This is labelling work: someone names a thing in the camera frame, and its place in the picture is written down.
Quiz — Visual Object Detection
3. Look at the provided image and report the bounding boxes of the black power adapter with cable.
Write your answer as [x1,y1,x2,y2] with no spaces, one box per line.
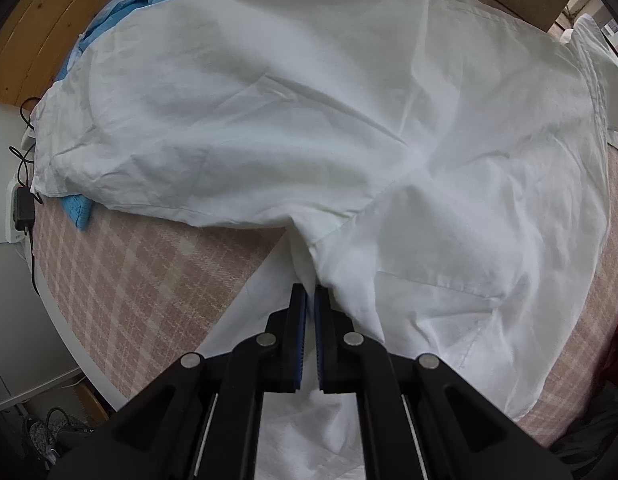
[9,96,42,296]

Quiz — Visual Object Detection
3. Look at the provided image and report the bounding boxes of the white shirt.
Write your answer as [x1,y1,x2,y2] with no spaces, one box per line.
[30,0,618,480]

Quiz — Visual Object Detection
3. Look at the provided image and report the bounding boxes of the pink plaid bed sheet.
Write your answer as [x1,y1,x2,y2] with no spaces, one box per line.
[34,150,618,444]

